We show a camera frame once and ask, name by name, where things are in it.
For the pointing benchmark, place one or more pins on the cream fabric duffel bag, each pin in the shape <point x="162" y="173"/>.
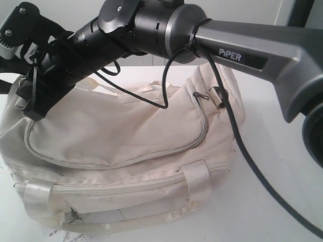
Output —
<point x="105" y="162"/>

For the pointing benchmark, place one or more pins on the dark vertical post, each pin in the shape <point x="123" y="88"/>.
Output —
<point x="300" y="13"/>

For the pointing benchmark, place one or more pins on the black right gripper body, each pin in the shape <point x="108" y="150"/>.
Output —
<point x="65" y="64"/>

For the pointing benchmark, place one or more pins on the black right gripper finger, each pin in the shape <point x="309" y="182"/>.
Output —
<point x="45" y="99"/>
<point x="24" y="88"/>

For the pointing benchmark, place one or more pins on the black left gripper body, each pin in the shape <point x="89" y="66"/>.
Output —
<point x="12" y="66"/>

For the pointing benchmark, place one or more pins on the white paper hang tag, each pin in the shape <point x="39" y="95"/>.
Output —
<point x="61" y="235"/>

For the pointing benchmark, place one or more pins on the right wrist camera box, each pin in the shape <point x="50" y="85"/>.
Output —
<point x="25" y="25"/>

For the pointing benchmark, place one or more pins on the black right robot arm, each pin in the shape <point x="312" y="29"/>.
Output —
<point x="288" y="57"/>

